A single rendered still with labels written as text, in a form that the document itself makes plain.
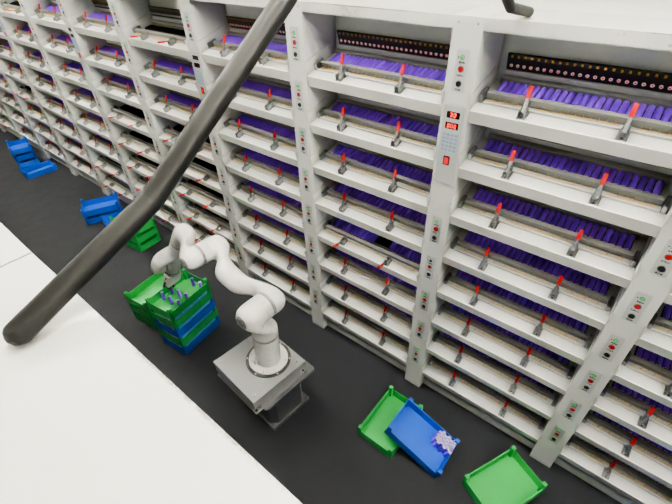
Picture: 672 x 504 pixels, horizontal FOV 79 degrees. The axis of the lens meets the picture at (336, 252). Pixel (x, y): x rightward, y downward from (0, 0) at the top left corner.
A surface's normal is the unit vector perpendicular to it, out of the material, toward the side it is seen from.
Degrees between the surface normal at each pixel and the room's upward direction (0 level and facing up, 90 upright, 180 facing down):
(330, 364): 0
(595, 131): 15
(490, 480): 0
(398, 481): 0
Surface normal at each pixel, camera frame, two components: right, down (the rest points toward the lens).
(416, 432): 0.22, -0.62
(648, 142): -0.19, -0.62
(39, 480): -0.03, -0.78
